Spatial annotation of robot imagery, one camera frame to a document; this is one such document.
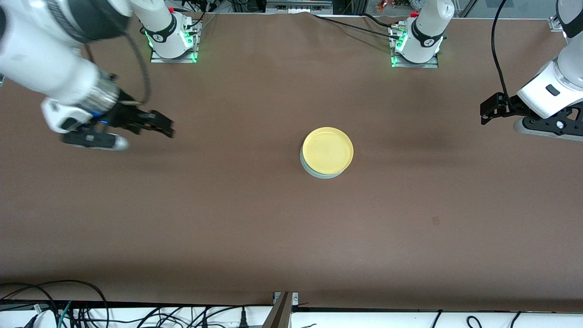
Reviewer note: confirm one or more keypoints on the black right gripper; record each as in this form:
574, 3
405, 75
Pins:
129, 115

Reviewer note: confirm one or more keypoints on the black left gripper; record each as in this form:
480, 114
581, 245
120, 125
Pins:
509, 104

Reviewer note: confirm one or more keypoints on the pale green round plate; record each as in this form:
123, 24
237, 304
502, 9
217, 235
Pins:
319, 176

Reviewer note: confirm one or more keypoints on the yellow round plate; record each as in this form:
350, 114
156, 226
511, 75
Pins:
328, 151

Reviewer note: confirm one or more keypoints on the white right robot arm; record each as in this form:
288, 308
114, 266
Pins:
45, 68

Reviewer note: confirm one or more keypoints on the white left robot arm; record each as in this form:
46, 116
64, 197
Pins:
546, 95

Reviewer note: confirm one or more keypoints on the aluminium corner profile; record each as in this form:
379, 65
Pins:
555, 23

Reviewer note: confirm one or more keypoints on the brown table cover sheet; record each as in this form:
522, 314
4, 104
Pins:
291, 228

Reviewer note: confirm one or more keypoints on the black power plug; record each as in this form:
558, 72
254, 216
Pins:
243, 320

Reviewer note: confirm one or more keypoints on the aluminium extrusion beam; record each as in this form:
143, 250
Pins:
278, 314

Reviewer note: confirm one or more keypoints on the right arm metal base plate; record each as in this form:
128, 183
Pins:
191, 57

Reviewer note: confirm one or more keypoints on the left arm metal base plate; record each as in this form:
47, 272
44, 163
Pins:
432, 64

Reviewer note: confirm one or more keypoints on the small metal corner bracket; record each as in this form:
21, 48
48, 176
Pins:
296, 297

